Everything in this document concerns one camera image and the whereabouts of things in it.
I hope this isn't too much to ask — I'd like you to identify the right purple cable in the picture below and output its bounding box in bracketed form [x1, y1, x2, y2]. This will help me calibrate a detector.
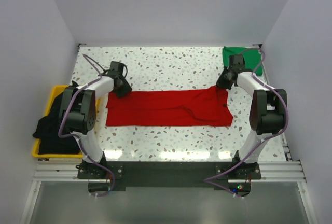
[203, 48, 289, 191]

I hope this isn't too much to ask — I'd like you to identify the folded green t shirt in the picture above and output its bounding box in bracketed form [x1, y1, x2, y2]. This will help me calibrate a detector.
[222, 46, 262, 76]

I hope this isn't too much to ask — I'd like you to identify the red polo shirt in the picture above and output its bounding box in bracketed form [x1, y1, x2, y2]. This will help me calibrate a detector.
[106, 86, 233, 127]

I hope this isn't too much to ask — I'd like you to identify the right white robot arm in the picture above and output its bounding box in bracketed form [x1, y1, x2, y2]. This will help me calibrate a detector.
[216, 54, 289, 179]

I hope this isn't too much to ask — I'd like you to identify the black t shirt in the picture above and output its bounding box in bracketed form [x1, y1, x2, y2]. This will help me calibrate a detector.
[32, 80, 83, 155]

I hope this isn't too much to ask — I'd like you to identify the purple cable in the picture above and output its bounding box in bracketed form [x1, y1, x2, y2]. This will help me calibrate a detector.
[203, 48, 289, 191]
[57, 53, 116, 198]

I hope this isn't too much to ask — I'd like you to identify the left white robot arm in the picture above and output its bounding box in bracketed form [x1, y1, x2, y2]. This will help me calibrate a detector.
[58, 61, 132, 178]

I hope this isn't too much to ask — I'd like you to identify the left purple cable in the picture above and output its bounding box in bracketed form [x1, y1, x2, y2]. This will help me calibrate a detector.
[57, 53, 116, 198]

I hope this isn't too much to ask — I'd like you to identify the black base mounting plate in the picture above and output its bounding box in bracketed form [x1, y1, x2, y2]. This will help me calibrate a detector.
[76, 161, 261, 192]

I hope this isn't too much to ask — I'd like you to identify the yellow plastic bin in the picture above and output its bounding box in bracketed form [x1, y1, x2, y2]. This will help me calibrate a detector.
[31, 85, 101, 158]

